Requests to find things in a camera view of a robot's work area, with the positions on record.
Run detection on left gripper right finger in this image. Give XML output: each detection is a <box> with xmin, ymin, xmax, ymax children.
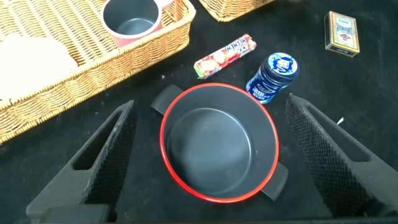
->
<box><xmin>285</xmin><ymin>92</ymin><xmax>398</xmax><ymax>218</ymax></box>

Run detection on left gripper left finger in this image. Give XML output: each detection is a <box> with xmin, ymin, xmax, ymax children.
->
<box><xmin>25</xmin><ymin>99</ymin><xmax>137</xmax><ymax>223</ymax></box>

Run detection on blue chewing gum bottle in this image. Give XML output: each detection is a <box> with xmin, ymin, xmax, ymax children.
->
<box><xmin>245</xmin><ymin>52</ymin><xmax>301</xmax><ymax>105</ymax></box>

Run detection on black tablecloth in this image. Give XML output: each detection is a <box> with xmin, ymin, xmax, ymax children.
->
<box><xmin>0</xmin><ymin>0</ymin><xmax>398</xmax><ymax>224</ymax></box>

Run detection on white bowl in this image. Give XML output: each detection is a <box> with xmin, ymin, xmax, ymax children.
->
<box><xmin>0</xmin><ymin>32</ymin><xmax>78</xmax><ymax>102</ymax></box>

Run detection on red black cooking pot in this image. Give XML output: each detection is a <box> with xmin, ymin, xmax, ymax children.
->
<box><xmin>150</xmin><ymin>82</ymin><xmax>289</xmax><ymax>205</ymax></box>

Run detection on playing card box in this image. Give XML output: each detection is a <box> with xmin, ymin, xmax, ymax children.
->
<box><xmin>323</xmin><ymin>11</ymin><xmax>361</xmax><ymax>58</ymax></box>

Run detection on Hi-Chew candy stick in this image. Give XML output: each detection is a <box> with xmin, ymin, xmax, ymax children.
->
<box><xmin>193</xmin><ymin>33</ymin><xmax>257</xmax><ymax>80</ymax></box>

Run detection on pink saucepan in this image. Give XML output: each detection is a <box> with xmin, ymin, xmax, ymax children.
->
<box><xmin>101</xmin><ymin>0</ymin><xmax>175</xmax><ymax>48</ymax></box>

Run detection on wicker basket with brown handles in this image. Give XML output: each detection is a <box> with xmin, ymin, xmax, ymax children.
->
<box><xmin>198</xmin><ymin>0</ymin><xmax>276</xmax><ymax>22</ymax></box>
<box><xmin>0</xmin><ymin>0</ymin><xmax>197</xmax><ymax>144</ymax></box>

